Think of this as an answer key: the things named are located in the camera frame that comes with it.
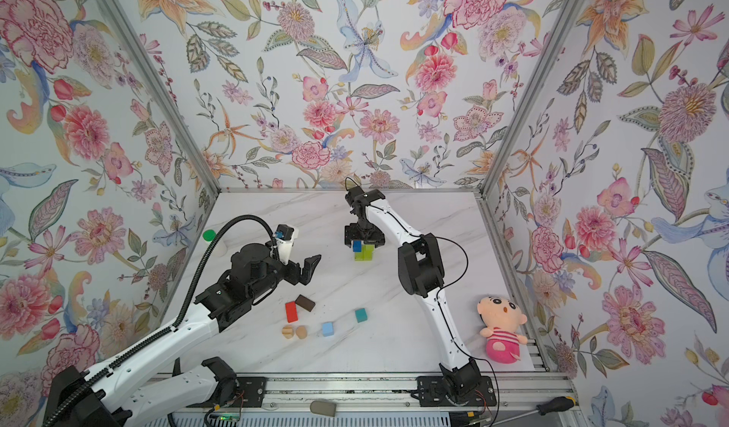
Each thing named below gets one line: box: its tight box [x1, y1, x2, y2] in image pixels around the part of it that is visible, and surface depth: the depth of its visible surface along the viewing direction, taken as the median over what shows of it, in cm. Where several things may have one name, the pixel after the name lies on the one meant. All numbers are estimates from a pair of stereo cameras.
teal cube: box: [355, 307, 368, 324], surface depth 89 cm
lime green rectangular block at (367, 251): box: [362, 243, 375, 261], surface depth 102 cm
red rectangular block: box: [284, 300, 300, 324], surface depth 90 cm
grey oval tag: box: [309, 400, 337, 417], surface depth 72 cm
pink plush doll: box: [476, 296, 529, 365], surface depth 81 cm
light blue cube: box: [321, 321, 335, 337], surface depth 86 cm
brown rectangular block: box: [294, 294, 317, 313], surface depth 92 cm
